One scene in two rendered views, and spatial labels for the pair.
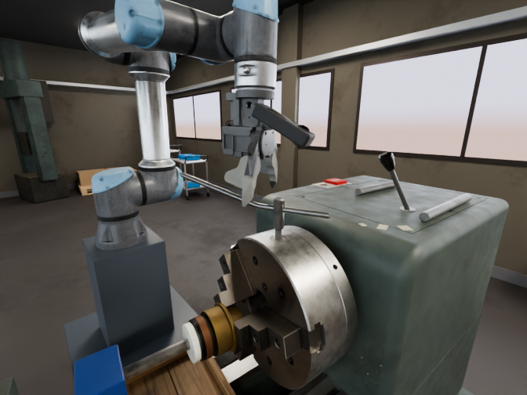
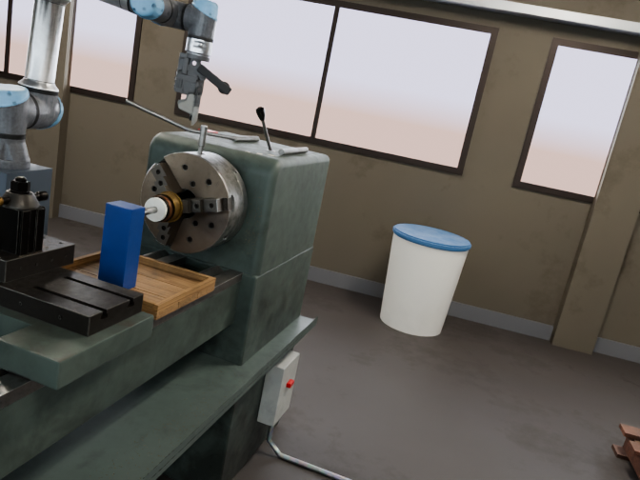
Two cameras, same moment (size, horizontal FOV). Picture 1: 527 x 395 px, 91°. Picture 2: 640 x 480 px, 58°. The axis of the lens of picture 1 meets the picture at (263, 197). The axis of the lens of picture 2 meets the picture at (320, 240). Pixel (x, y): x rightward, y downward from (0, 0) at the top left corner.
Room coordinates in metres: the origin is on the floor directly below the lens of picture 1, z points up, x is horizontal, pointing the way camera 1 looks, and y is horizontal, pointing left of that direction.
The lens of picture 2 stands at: (-1.15, 0.76, 1.47)
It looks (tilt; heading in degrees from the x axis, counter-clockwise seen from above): 14 degrees down; 321
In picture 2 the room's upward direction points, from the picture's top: 11 degrees clockwise
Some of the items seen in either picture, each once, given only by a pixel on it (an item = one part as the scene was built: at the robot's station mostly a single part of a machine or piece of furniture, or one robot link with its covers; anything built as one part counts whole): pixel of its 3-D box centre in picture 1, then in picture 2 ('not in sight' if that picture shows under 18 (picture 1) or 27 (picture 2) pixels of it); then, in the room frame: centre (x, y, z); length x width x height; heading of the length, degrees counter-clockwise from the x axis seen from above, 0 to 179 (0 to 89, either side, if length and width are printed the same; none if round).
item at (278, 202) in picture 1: (278, 225); (201, 144); (0.49, -0.03, 1.27); 0.02 x 0.02 x 0.12
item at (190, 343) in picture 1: (158, 357); (143, 211); (0.35, 0.18, 1.08); 0.13 x 0.07 x 0.07; 125
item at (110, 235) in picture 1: (120, 226); (3, 147); (0.78, 0.46, 1.15); 0.15 x 0.15 x 0.10
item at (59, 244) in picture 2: not in sight; (25, 256); (0.23, 0.49, 1.00); 0.20 x 0.10 x 0.05; 125
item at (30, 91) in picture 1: (28, 125); not in sight; (5.22, 4.58, 1.46); 0.95 x 0.79 x 2.92; 42
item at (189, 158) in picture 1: (190, 175); not in sight; (5.46, 1.56, 0.44); 0.95 x 0.58 x 0.89; 42
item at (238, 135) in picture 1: (251, 125); (191, 75); (0.51, 0.02, 1.46); 0.09 x 0.08 x 0.12; 68
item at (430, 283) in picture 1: (371, 255); (240, 194); (0.75, -0.35, 1.06); 0.59 x 0.48 x 0.39; 125
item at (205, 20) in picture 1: (214, 39); (169, 12); (0.56, 0.10, 1.62); 0.11 x 0.11 x 0.08; 44
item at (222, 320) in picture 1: (217, 329); (166, 207); (0.41, 0.09, 1.08); 0.09 x 0.09 x 0.09; 35
